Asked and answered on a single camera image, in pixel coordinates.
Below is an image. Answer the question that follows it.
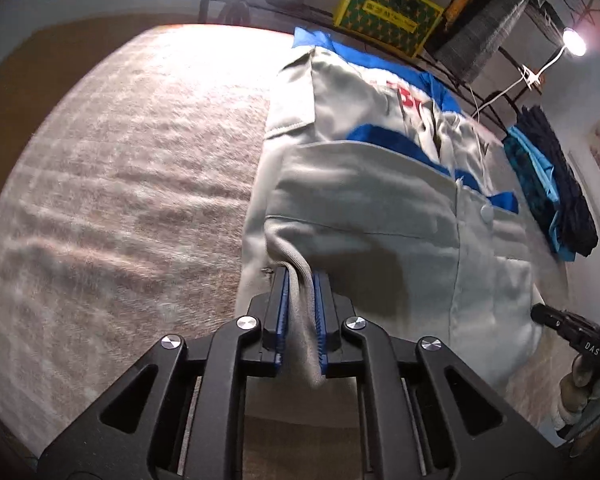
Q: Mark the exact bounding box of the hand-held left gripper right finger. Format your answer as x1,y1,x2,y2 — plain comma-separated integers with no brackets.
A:
314,270,566,480

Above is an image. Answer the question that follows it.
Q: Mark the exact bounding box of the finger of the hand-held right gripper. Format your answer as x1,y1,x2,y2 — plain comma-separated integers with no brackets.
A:
530,305,588,348

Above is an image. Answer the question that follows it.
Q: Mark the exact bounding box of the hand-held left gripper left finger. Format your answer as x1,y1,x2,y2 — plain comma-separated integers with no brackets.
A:
35,266,287,480

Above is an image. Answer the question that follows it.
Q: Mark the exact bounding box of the grey and blue work jacket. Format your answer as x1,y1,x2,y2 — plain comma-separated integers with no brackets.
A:
236,26,548,428

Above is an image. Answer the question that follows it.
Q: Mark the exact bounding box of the person's right hand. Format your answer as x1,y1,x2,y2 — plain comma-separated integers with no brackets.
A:
555,355,600,448

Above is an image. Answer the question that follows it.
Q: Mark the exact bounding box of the dark navy cloth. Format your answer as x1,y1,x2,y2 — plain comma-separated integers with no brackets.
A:
518,105,600,257

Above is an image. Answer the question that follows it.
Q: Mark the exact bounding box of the light blue cloth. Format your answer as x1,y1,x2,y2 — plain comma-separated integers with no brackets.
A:
503,126,577,262

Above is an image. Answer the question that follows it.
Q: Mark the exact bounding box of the beige plaid blanket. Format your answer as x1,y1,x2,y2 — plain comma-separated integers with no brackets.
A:
0,25,581,480

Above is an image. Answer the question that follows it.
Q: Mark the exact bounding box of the small clip-on light bulb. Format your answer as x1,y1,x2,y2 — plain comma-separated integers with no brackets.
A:
561,27,588,57

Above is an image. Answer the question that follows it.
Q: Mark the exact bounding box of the yellow and green crate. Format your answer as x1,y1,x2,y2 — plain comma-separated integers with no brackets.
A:
333,0,445,59

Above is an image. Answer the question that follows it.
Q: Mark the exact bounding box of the grey knitted cloth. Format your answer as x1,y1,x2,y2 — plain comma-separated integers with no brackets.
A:
436,0,566,83

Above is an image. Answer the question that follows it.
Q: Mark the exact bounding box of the white lamp cable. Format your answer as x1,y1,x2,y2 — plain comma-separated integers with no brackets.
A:
469,46,568,122

